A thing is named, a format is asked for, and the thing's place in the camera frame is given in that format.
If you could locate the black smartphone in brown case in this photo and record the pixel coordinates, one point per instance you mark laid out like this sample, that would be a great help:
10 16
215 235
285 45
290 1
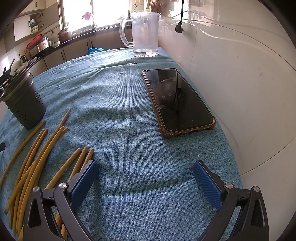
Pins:
178 102

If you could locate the steel pot with red lid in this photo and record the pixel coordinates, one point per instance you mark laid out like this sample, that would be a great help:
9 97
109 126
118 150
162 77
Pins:
42 45

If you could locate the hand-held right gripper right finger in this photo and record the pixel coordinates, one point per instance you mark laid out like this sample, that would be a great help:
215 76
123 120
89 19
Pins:
207 183

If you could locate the black kitchen countertop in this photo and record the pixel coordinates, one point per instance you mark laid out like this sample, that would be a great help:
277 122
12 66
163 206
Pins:
53 49

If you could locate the dark perforated utensil holder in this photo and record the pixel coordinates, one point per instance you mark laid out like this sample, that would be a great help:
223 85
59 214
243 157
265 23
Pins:
25 102

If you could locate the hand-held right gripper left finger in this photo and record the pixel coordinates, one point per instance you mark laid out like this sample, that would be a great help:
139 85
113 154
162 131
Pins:
84 183

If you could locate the blue tablecloth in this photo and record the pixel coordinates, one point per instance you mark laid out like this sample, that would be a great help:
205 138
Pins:
120 139

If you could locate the bunch of bamboo chopsticks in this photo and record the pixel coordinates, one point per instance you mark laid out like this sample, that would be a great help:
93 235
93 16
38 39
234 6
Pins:
64 166

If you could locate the open wall cabinet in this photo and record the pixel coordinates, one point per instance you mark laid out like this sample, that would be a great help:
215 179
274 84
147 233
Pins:
34 25

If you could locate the kitchen window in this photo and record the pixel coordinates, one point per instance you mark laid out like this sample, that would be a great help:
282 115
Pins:
104 14

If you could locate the blue plastic bag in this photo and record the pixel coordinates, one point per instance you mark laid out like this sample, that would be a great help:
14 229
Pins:
94 51

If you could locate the clear glass mug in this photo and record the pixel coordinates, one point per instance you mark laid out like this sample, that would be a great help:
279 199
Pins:
145 34

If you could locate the cream base cabinets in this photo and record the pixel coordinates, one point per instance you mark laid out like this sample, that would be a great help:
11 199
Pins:
76 49

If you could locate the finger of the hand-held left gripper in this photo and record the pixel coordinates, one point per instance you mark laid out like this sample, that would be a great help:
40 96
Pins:
1 147

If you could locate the pink cloth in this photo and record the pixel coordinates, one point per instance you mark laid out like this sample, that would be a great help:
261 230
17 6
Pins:
87 15

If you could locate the brown clay pot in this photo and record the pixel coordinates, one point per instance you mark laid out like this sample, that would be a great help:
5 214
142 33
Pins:
65 36

